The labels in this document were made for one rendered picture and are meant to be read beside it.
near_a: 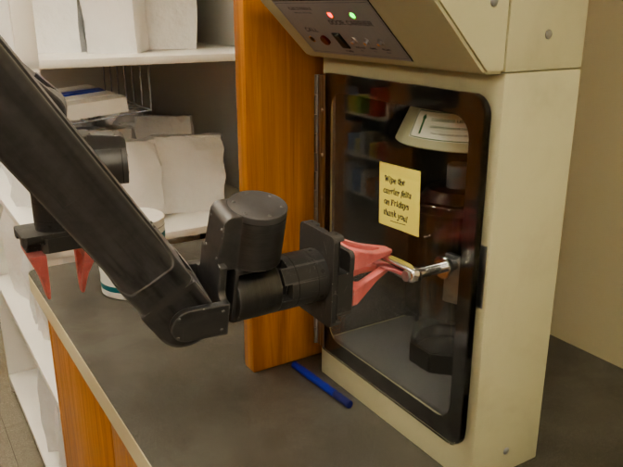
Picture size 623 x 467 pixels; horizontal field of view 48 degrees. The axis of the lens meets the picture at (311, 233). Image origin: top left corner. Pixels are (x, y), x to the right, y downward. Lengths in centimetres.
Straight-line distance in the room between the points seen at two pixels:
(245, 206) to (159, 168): 126
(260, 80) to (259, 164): 12
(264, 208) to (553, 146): 31
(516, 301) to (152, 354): 61
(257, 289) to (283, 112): 37
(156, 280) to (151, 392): 46
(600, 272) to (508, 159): 52
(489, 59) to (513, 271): 23
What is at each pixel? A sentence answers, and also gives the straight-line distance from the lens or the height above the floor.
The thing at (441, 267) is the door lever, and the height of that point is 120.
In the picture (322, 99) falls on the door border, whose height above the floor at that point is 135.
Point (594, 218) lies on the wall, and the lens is 119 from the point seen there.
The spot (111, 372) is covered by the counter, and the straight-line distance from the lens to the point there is 112.
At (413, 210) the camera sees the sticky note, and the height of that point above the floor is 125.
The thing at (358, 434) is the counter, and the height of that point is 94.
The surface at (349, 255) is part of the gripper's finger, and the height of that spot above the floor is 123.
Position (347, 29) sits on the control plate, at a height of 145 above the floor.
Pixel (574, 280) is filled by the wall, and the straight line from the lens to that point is 124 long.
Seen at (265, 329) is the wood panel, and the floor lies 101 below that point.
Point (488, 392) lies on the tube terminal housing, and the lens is 82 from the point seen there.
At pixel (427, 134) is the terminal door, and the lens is 76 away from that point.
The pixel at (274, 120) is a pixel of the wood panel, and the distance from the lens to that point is 98.
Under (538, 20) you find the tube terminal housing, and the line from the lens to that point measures 73.
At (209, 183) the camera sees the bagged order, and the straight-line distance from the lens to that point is 197.
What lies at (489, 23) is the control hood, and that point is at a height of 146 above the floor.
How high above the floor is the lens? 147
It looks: 18 degrees down
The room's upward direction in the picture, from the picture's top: straight up
